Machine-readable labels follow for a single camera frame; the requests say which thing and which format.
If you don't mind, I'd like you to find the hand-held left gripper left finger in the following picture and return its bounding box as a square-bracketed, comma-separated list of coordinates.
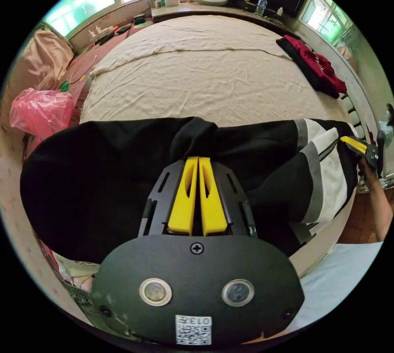
[167, 157, 198, 234]

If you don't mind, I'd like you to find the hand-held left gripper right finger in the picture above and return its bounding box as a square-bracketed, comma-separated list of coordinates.
[199, 157, 227, 236]

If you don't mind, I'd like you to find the black and white striped hoodie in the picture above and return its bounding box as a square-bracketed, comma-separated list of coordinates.
[20, 116, 363, 265]

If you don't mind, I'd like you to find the person's right forearm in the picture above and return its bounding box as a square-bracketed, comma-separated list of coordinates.
[368, 178, 394, 243]

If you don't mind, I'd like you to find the person's right hand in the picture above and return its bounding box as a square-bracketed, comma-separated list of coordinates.
[358, 158, 382, 187]

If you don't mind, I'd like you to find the pile of clothes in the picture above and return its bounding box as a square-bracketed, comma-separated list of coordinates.
[276, 34, 348, 100]

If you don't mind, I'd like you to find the green tinted window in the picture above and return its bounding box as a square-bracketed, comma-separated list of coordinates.
[43, 0, 119, 37]
[300, 0, 355, 46]

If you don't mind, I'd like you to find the person's body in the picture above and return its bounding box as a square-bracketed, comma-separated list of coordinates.
[288, 241, 385, 334]

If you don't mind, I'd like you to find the bed with cream sheet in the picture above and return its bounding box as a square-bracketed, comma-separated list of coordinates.
[78, 14, 357, 278]

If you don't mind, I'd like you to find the pink plastic bag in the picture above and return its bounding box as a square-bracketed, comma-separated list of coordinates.
[9, 87, 74, 139]

